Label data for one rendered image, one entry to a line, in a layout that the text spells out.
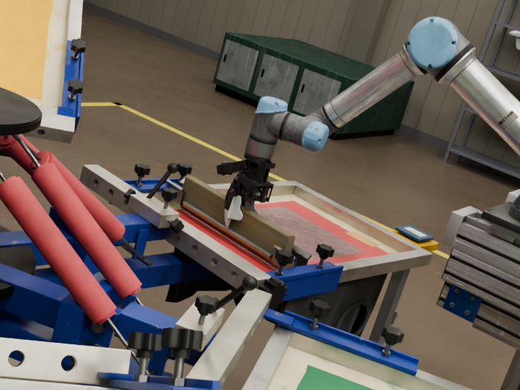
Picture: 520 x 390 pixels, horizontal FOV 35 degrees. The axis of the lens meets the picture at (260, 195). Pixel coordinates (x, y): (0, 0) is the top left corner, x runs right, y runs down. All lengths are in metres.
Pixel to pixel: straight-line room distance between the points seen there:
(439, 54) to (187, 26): 9.95
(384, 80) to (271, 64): 6.75
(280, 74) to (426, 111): 2.04
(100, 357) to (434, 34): 1.14
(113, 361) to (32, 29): 1.55
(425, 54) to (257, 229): 0.62
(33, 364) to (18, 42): 1.50
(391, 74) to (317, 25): 8.51
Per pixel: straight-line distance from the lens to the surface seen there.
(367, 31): 10.13
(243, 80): 9.06
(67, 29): 2.53
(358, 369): 1.76
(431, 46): 1.94
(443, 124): 9.87
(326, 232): 2.52
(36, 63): 2.44
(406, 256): 2.44
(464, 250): 2.19
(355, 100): 2.15
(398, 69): 2.12
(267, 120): 2.08
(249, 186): 2.12
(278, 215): 2.54
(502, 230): 2.15
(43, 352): 1.13
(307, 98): 8.62
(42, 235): 1.47
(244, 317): 1.62
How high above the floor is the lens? 1.74
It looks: 17 degrees down
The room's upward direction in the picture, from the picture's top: 16 degrees clockwise
